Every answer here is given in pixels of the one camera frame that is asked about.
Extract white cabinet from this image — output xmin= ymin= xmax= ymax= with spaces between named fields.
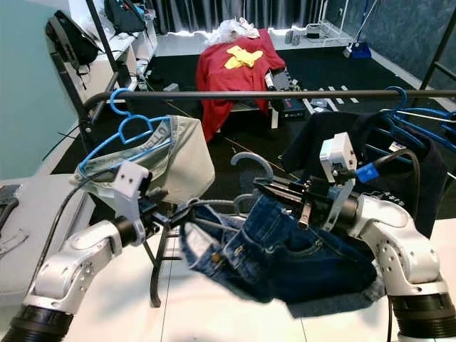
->
xmin=68 ymin=0 xmax=157 ymax=100

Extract black metal pole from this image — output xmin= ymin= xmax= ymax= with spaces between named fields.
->
xmin=84 ymin=0 xmax=123 ymax=93
xmin=419 ymin=21 xmax=456 ymax=90

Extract blue broom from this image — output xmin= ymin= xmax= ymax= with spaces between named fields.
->
xmin=343 ymin=0 xmax=378 ymax=59

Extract black polo shirt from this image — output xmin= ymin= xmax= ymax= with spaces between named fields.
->
xmin=278 ymin=110 xmax=450 ymax=239

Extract grey shorts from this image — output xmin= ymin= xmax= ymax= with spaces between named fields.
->
xmin=71 ymin=115 xmax=216 ymax=207

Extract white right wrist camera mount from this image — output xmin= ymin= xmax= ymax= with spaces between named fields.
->
xmin=319 ymin=132 xmax=358 ymax=232

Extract blue plastic hanger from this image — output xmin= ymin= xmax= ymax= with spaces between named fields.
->
xmin=378 ymin=85 xmax=456 ymax=154
xmin=78 ymin=88 xmax=172 ymax=179

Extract black backpack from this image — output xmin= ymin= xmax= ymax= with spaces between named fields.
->
xmin=45 ymin=11 xmax=99 ymax=66

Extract black bag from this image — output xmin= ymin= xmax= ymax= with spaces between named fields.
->
xmin=103 ymin=0 xmax=147 ymax=35

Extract red cloth with yellow star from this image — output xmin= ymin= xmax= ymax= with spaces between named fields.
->
xmin=196 ymin=28 xmax=286 ymax=142

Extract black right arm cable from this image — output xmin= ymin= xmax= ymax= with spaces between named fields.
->
xmin=356 ymin=148 xmax=421 ymax=214

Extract black metal clothes rack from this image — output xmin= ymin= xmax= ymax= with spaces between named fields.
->
xmin=80 ymin=87 xmax=456 ymax=309

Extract dark blue denim shorts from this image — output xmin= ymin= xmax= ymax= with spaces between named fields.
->
xmin=180 ymin=192 xmax=385 ymax=304

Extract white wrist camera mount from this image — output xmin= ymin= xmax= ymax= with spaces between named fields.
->
xmin=319 ymin=132 xmax=358 ymax=232
xmin=113 ymin=160 xmax=152 ymax=247

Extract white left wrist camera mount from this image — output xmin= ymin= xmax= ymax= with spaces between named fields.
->
xmin=113 ymin=160 xmax=152 ymax=247

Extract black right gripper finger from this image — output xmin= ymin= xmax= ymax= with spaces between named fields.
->
xmin=253 ymin=178 xmax=304 ymax=197
xmin=264 ymin=191 xmax=304 ymax=212

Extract black curtain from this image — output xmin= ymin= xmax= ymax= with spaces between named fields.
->
xmin=150 ymin=0 xmax=325 ymax=35

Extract white plastic bag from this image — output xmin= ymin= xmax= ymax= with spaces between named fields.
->
xmin=214 ymin=18 xmax=261 ymax=45

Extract black equipment box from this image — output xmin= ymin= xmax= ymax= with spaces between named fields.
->
xmin=267 ymin=68 xmax=306 ymax=120

